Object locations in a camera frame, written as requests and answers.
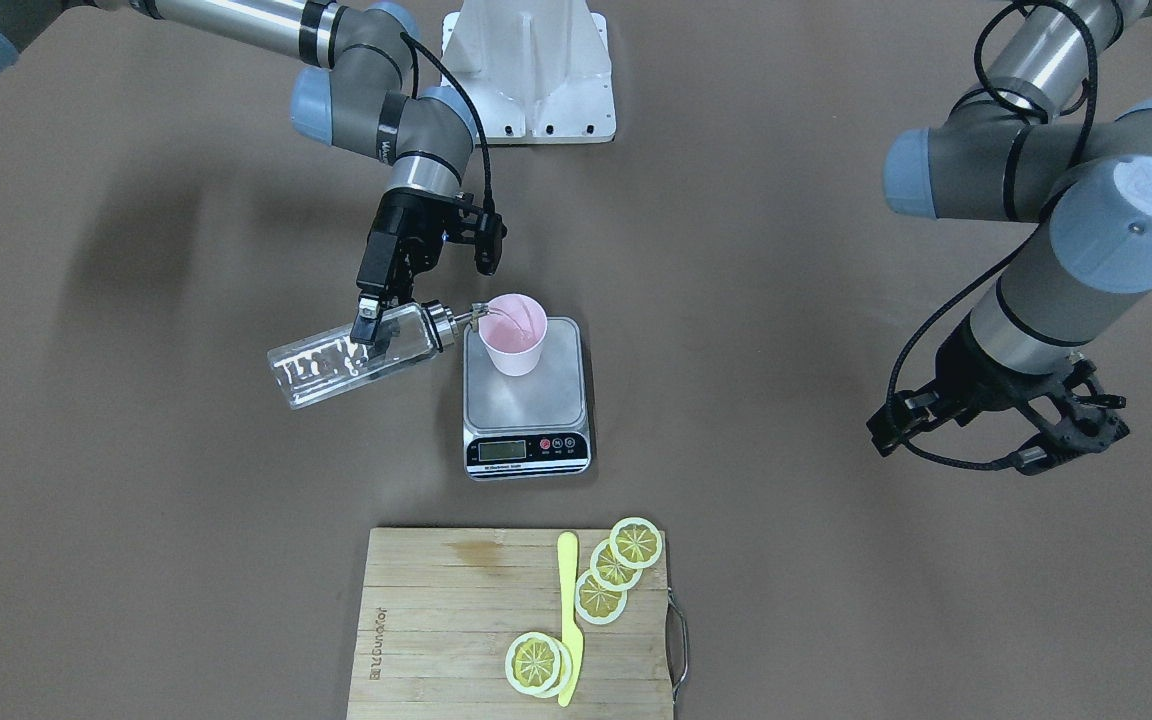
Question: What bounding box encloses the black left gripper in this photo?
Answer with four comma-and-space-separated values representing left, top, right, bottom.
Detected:
931, 316, 1056, 427

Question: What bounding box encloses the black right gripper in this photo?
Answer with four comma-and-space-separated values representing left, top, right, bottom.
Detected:
349, 188, 460, 363

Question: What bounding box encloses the clear glass sauce bottle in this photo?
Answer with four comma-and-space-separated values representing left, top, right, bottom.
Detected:
268, 301, 492, 409

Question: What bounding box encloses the pink cup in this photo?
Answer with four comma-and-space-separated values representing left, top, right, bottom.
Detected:
477, 293, 548, 377

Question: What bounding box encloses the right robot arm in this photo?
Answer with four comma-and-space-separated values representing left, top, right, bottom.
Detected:
129, 1, 505, 348

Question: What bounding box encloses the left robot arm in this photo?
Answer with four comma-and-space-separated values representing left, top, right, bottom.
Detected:
882, 1, 1152, 430

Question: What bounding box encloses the silver kitchen scale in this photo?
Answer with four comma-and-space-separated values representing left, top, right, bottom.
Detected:
463, 316, 593, 480

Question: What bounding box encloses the wooden cutting board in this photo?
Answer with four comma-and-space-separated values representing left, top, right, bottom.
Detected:
346, 528, 691, 719

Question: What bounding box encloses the lemon slice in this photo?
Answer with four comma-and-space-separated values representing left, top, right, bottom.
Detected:
505, 632, 573, 700
608, 516, 666, 570
589, 539, 643, 593
575, 571, 628, 626

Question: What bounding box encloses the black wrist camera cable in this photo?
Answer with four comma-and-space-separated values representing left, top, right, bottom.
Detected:
397, 30, 497, 217

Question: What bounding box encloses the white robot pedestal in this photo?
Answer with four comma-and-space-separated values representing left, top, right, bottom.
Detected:
440, 1, 617, 147

